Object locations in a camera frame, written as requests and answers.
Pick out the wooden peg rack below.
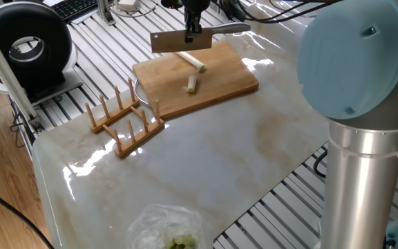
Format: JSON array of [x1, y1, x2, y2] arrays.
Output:
[[84, 77, 165, 159]]

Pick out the short aluminium post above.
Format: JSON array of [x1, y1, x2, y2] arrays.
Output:
[[96, 0, 116, 26]]

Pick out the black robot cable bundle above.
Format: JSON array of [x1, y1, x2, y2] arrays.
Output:
[[233, 0, 341, 24]]

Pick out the marble pattern table sheet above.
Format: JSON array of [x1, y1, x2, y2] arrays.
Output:
[[32, 0, 330, 249]]

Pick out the clear plastic bag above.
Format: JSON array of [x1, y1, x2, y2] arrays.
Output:
[[125, 203, 207, 249]]

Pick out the white power adapter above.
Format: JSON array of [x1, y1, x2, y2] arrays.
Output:
[[117, 0, 141, 11]]

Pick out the white scallion stalk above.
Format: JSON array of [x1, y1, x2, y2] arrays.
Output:
[[175, 50, 206, 73]]

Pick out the round metal wire ring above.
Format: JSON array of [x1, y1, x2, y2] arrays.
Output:
[[133, 78, 151, 107]]

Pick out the black floor cable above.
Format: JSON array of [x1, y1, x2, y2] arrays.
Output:
[[0, 176, 55, 249]]

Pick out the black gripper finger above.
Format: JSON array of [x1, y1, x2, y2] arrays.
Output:
[[193, 8, 204, 34], [184, 8, 196, 43]]

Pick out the small black round object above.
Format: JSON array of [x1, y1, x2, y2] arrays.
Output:
[[160, 0, 184, 10]]

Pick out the black computer keyboard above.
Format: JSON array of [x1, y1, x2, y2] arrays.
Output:
[[50, 0, 100, 21]]

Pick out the short cut scallion piece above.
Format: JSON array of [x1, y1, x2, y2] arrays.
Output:
[[184, 74, 198, 94]]

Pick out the aluminium frame beam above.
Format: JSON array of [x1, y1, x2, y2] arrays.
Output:
[[0, 13, 46, 134]]

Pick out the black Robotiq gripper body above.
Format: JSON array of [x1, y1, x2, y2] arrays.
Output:
[[181, 0, 211, 13]]

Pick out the steel cleaver knife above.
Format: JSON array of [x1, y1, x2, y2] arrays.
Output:
[[149, 22, 252, 54]]

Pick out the black round blower fan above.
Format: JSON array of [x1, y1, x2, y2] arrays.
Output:
[[0, 1, 84, 107]]

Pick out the wooden cutting board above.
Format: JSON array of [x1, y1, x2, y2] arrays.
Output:
[[132, 39, 260, 121]]

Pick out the green vegetable scraps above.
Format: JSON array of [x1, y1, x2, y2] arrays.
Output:
[[166, 234, 197, 249]]

